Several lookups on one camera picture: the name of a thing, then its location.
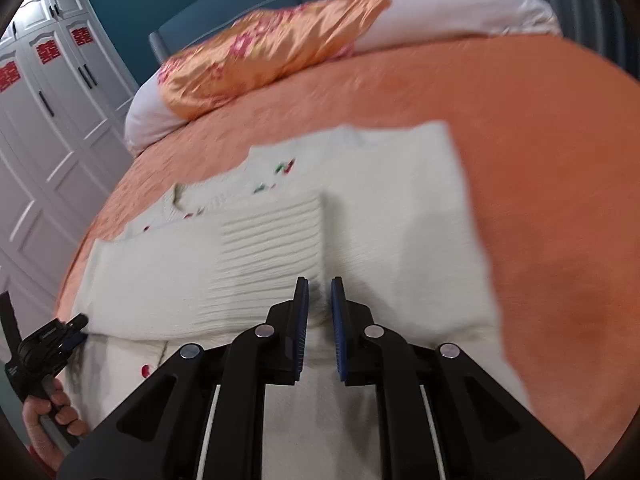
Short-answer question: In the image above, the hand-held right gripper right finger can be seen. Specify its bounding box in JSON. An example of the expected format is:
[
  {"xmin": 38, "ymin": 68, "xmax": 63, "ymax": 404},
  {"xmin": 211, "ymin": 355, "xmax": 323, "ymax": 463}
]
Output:
[{"xmin": 329, "ymin": 276, "xmax": 586, "ymax": 480}]

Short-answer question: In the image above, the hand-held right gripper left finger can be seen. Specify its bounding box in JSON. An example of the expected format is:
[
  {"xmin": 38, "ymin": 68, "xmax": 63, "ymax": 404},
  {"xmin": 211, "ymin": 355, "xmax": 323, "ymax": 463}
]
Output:
[{"xmin": 59, "ymin": 276, "xmax": 311, "ymax": 480}]

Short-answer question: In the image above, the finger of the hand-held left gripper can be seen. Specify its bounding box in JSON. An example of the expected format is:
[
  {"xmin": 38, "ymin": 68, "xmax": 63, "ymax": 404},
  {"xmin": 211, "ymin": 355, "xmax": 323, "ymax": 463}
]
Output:
[{"xmin": 52, "ymin": 314, "xmax": 90, "ymax": 356}]

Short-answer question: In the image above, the white knit sweater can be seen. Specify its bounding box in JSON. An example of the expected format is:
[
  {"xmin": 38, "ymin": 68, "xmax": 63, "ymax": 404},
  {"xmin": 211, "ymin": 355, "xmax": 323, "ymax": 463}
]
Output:
[{"xmin": 75, "ymin": 121, "xmax": 533, "ymax": 480}]

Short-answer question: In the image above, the person's left hand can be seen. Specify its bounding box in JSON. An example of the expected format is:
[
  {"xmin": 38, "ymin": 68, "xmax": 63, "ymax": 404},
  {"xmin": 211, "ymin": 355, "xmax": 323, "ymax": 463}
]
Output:
[{"xmin": 21, "ymin": 379, "xmax": 92, "ymax": 471}]

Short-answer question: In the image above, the white wardrobe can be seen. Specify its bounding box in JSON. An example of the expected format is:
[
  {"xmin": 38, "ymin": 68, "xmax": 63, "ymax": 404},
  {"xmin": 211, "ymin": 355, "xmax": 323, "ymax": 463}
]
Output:
[{"xmin": 0, "ymin": 0, "xmax": 138, "ymax": 321}]

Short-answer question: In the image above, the orange plush blanket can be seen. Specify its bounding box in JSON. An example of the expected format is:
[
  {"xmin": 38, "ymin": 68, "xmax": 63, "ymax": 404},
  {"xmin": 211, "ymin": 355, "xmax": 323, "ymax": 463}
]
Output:
[{"xmin": 52, "ymin": 35, "xmax": 640, "ymax": 480}]

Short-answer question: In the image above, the orange satin quilt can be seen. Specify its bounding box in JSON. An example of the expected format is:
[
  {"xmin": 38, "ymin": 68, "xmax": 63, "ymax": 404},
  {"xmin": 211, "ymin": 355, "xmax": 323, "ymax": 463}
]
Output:
[{"xmin": 157, "ymin": 0, "xmax": 393, "ymax": 121}]

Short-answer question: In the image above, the blue upholstered headboard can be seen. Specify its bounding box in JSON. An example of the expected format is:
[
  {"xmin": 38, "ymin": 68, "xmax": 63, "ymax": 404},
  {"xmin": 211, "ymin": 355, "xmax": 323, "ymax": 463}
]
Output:
[{"xmin": 149, "ymin": 0, "xmax": 441, "ymax": 63}]

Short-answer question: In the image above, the grey blue curtain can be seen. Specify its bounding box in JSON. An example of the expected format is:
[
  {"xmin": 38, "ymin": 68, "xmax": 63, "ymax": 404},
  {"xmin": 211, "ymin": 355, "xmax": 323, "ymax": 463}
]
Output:
[{"xmin": 465, "ymin": 0, "xmax": 640, "ymax": 81}]

